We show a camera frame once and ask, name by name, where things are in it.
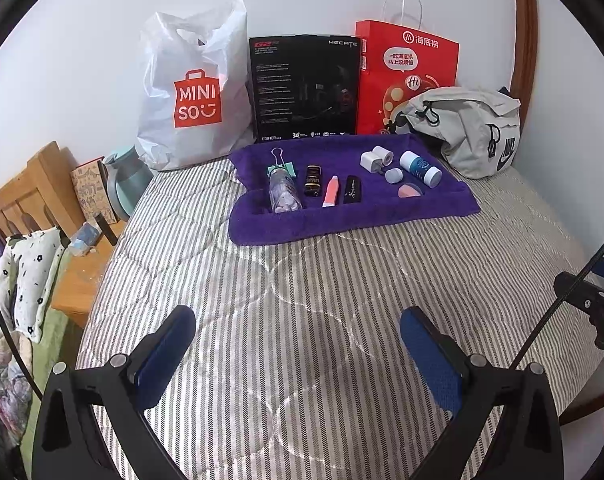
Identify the small white round cap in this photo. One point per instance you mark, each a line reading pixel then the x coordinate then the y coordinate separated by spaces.
pixel 392 175

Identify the small plastic bottle on nightstand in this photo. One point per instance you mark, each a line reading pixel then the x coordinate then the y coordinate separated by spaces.
pixel 84 240

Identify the patterned book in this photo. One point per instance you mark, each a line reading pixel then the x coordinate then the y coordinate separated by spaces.
pixel 89 190

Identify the red paper bag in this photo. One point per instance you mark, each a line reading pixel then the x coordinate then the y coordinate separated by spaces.
pixel 406 60

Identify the black stick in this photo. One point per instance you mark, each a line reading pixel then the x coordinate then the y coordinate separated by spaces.
pixel 104 230

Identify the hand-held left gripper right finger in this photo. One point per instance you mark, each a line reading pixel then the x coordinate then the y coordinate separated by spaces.
pixel 431 360

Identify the wooden nightstand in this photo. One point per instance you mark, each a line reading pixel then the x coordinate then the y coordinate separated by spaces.
pixel 82 285

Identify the floral printed fabric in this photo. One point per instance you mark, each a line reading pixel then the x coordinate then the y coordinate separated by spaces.
pixel 2 395

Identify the floral white pillow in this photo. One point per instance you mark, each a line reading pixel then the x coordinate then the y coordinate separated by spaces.
pixel 29 280

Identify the white plastic shopping bag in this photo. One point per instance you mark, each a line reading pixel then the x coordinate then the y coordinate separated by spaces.
pixel 197 60

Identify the pink lipstick tube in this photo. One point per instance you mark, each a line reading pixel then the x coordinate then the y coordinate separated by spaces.
pixel 330 192

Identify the clear plastic bottle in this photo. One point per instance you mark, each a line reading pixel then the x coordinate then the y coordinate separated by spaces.
pixel 284 195

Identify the black headphone box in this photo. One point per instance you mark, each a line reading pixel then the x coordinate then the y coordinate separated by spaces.
pixel 302 85

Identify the blue and white bottle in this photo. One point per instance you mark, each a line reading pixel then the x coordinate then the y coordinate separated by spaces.
pixel 419 167

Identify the black cosmetic case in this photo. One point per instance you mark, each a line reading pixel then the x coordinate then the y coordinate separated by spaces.
pixel 353 190

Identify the white tape roll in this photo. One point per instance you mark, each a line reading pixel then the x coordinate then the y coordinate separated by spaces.
pixel 384 155

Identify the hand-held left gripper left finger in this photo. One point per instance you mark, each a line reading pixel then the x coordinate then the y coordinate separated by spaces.
pixel 162 355

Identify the green bed sheet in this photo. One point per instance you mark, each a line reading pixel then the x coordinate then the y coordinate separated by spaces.
pixel 57 342

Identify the pink makeup sponge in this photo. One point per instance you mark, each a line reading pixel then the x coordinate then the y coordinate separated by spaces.
pixel 409 192

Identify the wooden headboard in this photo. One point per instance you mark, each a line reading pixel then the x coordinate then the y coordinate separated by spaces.
pixel 37 185

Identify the green binder clip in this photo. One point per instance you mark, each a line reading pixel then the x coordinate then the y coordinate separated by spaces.
pixel 282 170

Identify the white charger plug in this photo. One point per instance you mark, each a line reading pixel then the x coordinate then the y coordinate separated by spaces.
pixel 367 162

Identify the black and gold small bottle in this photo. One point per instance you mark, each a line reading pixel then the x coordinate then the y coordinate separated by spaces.
pixel 313 182

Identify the purple towel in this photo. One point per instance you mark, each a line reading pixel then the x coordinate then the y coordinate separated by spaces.
pixel 362 212

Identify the teal kettle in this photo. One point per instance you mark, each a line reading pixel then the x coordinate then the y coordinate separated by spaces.
pixel 124 185

